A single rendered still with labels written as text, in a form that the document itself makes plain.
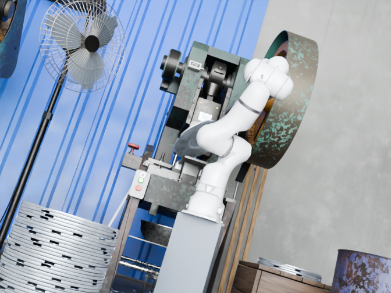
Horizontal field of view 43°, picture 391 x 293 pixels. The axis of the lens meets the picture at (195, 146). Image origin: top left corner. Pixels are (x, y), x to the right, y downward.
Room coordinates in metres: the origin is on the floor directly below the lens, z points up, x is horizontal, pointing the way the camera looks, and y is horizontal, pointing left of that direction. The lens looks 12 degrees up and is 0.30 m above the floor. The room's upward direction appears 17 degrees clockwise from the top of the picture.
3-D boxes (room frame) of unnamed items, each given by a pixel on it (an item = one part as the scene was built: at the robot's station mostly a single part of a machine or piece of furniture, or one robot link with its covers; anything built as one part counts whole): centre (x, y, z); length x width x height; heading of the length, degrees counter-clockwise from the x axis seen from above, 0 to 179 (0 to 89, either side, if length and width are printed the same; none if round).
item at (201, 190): (1.99, -0.11, 0.52); 0.22 x 0.19 x 0.14; 170
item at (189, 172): (2.64, -0.01, 0.72); 0.25 x 0.14 x 0.14; 6
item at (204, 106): (2.77, 0.00, 1.04); 0.17 x 0.15 x 0.30; 6
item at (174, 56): (2.80, 0.25, 1.31); 0.22 x 0.12 x 0.22; 6
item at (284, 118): (2.95, -0.32, 1.33); 1.03 x 0.28 x 0.82; 6
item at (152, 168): (2.81, 0.00, 0.68); 0.45 x 0.30 x 0.06; 96
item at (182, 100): (2.95, 0.02, 0.83); 0.79 x 0.43 x 1.34; 6
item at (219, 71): (2.81, 0.00, 1.27); 0.21 x 0.12 x 0.34; 6
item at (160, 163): (2.79, 0.17, 0.76); 0.17 x 0.06 x 0.10; 96
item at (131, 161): (2.55, 0.29, 0.62); 0.10 x 0.06 x 0.20; 96
